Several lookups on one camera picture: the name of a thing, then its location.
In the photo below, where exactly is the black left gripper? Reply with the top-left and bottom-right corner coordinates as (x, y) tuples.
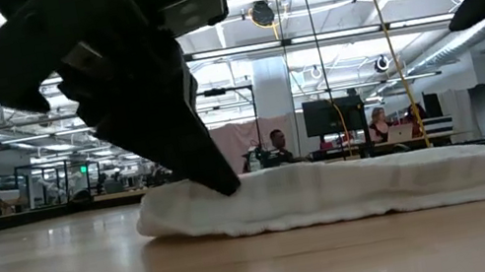
(0, 0), (263, 236)

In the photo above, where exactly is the white checked towel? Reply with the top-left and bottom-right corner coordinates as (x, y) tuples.
(130, 127), (485, 262)

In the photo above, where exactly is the pink curtain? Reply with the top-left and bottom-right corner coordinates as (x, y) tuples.
(208, 111), (300, 179)

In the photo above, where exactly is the clear water bottle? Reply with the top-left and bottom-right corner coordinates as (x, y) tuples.
(246, 147), (262, 173)

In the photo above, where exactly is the person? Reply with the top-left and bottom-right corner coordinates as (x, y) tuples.
(264, 126), (296, 168)
(365, 104), (394, 144)
(399, 102), (432, 141)

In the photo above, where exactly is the black monitor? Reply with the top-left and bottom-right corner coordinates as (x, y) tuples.
(300, 92), (369, 140)

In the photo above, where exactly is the striped box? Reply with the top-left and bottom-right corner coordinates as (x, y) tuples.
(419, 113), (456, 138)

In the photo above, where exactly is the silver laptop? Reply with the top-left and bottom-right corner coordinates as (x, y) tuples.
(384, 122), (417, 146)

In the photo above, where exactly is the black cable reel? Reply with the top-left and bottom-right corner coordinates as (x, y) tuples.
(247, 0), (278, 30)

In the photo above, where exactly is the yellow cable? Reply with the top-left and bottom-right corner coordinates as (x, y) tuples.
(363, 0), (432, 155)

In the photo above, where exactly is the long black cable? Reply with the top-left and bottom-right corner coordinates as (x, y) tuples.
(298, 0), (348, 163)

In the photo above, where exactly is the black metal table frame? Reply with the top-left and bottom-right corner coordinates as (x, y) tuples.
(0, 126), (485, 245)

